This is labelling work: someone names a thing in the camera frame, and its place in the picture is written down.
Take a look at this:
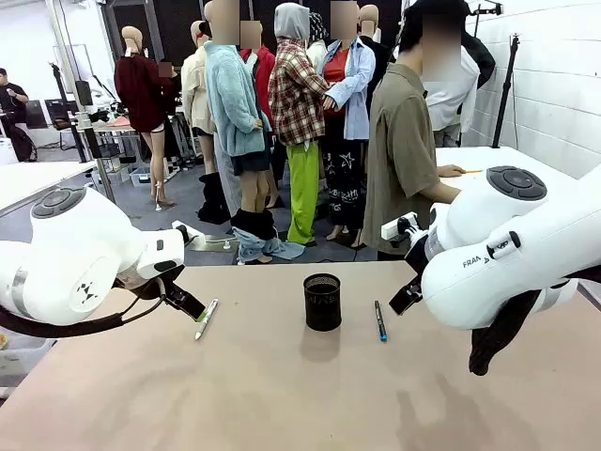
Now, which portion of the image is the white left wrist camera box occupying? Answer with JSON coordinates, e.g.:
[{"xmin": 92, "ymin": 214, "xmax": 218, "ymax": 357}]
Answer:
[{"xmin": 171, "ymin": 219, "xmax": 207, "ymax": 250}]

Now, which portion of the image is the mannequin in black clothes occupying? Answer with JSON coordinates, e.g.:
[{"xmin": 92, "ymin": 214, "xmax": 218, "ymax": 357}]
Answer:
[{"xmin": 359, "ymin": 4, "xmax": 401, "ymax": 118}]

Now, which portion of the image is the mannequin in red jacket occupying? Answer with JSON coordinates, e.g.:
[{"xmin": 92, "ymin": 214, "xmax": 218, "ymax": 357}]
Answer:
[{"xmin": 239, "ymin": 21, "xmax": 279, "ymax": 210}]

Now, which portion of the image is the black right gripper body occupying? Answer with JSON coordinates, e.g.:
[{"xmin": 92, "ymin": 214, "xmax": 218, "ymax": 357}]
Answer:
[{"xmin": 403, "ymin": 228, "xmax": 432, "ymax": 279}]

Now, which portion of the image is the black mesh pen holder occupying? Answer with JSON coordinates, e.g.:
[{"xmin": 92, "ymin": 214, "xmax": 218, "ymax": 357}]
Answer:
[{"xmin": 302, "ymin": 273, "xmax": 343, "ymax": 333}]

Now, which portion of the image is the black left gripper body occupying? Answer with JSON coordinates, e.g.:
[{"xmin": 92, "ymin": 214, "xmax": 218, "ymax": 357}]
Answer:
[{"xmin": 116, "ymin": 265, "xmax": 187, "ymax": 302}]

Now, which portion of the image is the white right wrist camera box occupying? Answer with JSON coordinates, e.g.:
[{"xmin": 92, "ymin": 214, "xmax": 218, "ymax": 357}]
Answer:
[{"xmin": 380, "ymin": 211, "xmax": 420, "ymax": 241}]

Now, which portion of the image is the person in olive shirt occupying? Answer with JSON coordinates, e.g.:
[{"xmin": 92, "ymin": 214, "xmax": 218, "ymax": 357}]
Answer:
[{"xmin": 361, "ymin": 0, "xmax": 470, "ymax": 262}]

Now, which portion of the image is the black and blue pen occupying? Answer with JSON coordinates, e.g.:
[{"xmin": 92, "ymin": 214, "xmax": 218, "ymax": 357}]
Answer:
[{"xmin": 373, "ymin": 300, "xmax": 389, "ymax": 343}]

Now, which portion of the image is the clear plastic bin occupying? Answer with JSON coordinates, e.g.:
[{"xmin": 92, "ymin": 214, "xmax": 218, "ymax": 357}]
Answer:
[{"xmin": 0, "ymin": 326, "xmax": 58, "ymax": 391}]

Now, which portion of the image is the mannequin in plaid shirt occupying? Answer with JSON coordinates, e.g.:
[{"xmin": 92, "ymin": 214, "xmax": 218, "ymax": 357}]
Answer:
[{"xmin": 267, "ymin": 2, "xmax": 331, "ymax": 248}]

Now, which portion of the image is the mannequin in white shirt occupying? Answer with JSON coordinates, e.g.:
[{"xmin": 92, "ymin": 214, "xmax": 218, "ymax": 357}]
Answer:
[{"xmin": 424, "ymin": 46, "xmax": 481, "ymax": 148}]

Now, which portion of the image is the white side table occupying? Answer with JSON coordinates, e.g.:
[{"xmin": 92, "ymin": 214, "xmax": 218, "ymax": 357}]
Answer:
[{"xmin": 434, "ymin": 146, "xmax": 601, "ymax": 189}]

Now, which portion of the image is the mannequin in light blue shirt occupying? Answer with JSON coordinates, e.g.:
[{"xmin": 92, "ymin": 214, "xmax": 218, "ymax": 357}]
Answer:
[{"xmin": 321, "ymin": 0, "xmax": 378, "ymax": 251}]

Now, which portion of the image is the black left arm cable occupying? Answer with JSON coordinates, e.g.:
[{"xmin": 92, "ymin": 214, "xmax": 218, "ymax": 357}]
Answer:
[{"xmin": 0, "ymin": 281, "xmax": 168, "ymax": 340}]

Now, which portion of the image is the mannequin in cream jacket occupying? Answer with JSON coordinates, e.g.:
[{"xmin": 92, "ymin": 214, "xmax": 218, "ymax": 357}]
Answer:
[{"xmin": 180, "ymin": 19, "xmax": 218, "ymax": 175}]

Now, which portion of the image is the white and green pen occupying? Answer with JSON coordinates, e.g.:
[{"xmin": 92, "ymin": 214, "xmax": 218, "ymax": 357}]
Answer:
[{"xmin": 193, "ymin": 298, "xmax": 220, "ymax": 341}]

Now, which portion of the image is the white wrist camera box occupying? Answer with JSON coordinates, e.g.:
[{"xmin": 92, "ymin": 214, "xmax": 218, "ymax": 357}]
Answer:
[
  {"xmin": 171, "ymin": 219, "xmax": 207, "ymax": 250},
  {"xmin": 380, "ymin": 211, "xmax": 420, "ymax": 241}
]

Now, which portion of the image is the mannequin in black jacket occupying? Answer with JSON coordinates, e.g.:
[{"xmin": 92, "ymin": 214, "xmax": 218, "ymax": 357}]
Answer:
[{"xmin": 462, "ymin": 27, "xmax": 497, "ymax": 90}]

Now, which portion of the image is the white table with grey edge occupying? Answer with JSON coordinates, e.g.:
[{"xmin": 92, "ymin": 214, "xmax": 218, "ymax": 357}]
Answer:
[{"xmin": 0, "ymin": 161, "xmax": 99, "ymax": 215}]

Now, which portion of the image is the person's right forearm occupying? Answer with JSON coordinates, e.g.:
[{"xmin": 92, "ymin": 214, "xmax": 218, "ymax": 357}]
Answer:
[{"xmin": 429, "ymin": 180, "xmax": 464, "ymax": 206}]

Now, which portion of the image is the seated man in black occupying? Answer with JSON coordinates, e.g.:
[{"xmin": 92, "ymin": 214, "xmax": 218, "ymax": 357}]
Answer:
[{"xmin": 0, "ymin": 68, "xmax": 31, "ymax": 142}]

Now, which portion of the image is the small clear storage box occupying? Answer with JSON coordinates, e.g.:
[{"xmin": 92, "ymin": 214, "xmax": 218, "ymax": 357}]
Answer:
[{"xmin": 129, "ymin": 166, "xmax": 154, "ymax": 188}]

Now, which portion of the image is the mannequin in dark red sweater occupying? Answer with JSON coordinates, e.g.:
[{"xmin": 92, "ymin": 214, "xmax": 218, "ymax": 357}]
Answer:
[{"xmin": 114, "ymin": 25, "xmax": 177, "ymax": 212}]

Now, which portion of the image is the grey work table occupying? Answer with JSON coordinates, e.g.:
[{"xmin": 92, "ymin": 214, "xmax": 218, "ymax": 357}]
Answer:
[{"xmin": 74, "ymin": 115, "xmax": 146, "ymax": 201}]

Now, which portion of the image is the black tripod stand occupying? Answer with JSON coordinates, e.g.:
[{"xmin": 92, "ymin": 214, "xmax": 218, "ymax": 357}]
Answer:
[{"xmin": 490, "ymin": 32, "xmax": 523, "ymax": 149}]

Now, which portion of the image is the mannequin in light blue fleece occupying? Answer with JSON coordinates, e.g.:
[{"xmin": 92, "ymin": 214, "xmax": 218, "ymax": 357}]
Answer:
[{"xmin": 202, "ymin": 0, "xmax": 284, "ymax": 265}]

